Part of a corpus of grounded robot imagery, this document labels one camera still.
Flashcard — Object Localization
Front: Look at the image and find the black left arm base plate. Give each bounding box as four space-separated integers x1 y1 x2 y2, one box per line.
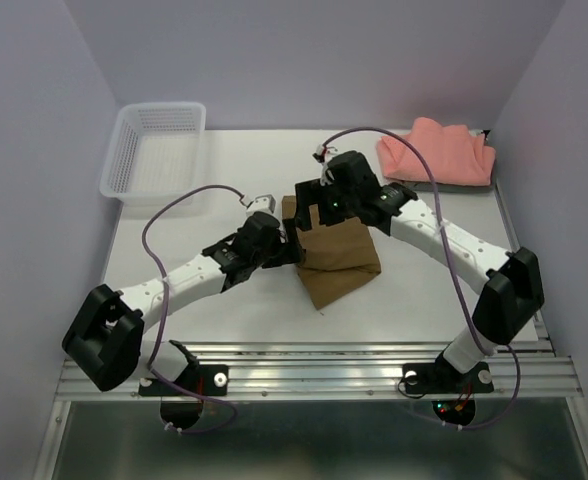
138 364 229 397

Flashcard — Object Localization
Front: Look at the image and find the white plastic bin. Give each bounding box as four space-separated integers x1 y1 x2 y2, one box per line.
99 101 206 206

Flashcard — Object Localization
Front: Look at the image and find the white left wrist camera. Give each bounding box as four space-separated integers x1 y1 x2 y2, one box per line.
240 194 276 216

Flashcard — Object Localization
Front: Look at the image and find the pink skirt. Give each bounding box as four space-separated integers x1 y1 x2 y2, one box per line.
376 117 496 187

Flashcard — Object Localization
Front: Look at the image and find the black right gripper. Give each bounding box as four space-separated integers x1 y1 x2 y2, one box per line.
294 176 359 230

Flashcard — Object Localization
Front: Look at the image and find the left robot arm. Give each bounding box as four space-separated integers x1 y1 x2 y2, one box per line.
62 212 303 394

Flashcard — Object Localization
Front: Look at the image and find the aluminium rail frame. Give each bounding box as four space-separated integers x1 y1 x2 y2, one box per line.
28 130 588 480

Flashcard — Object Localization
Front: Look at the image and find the grey pleated skirt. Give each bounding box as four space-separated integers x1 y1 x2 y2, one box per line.
401 180 495 195

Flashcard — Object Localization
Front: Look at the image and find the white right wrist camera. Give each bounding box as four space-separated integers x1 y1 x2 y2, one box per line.
313 144 338 186

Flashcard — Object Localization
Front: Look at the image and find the olive brown skirt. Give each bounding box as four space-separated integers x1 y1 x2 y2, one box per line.
297 205 382 310

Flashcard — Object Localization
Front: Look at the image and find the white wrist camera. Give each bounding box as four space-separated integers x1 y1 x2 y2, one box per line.
240 194 276 216
313 144 338 186

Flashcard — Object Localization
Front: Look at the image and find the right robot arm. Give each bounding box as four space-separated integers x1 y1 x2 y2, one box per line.
295 151 545 390

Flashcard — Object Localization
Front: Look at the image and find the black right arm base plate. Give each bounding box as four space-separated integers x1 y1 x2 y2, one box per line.
402 362 494 395

